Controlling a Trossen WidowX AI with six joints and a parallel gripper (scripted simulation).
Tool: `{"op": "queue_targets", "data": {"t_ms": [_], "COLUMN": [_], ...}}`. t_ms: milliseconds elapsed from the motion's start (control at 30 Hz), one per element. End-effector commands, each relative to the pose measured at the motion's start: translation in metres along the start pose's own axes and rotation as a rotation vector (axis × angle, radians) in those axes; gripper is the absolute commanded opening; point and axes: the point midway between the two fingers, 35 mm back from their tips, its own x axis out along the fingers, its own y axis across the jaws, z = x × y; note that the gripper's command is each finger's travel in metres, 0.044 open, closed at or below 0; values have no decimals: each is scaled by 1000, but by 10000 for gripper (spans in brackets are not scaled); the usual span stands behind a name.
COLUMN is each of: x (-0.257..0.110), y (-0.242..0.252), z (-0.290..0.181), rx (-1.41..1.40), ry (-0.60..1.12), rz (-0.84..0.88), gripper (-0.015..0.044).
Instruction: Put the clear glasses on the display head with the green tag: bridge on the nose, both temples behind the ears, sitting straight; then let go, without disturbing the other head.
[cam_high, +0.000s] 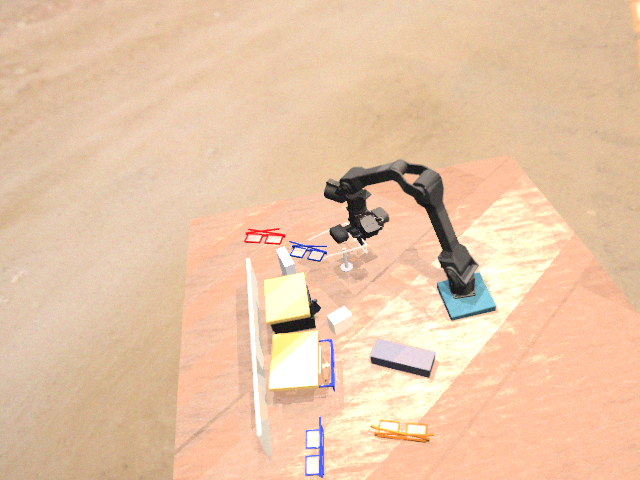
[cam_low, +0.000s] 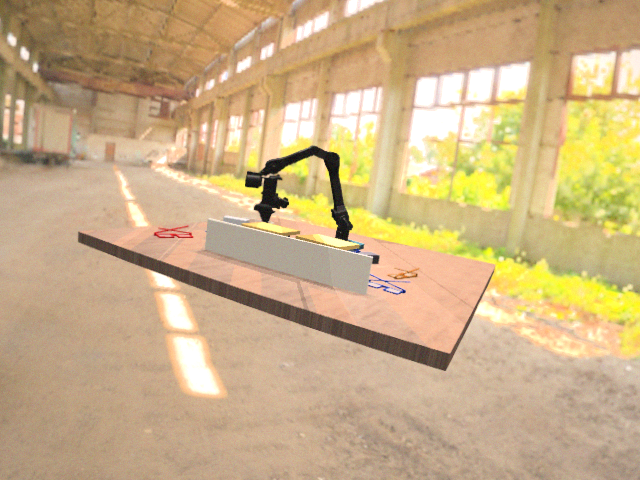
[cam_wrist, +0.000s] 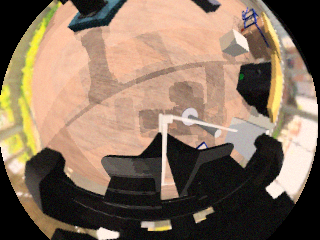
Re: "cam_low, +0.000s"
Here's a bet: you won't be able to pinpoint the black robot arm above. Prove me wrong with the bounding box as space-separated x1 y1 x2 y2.
245 145 354 242

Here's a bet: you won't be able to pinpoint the white rectangular panel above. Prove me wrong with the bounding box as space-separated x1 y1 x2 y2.
205 218 373 296

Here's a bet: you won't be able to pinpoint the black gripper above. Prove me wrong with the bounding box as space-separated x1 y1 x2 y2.
253 189 280 223

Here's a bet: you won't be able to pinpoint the red glasses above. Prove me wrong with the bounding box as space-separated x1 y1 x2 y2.
154 226 194 238

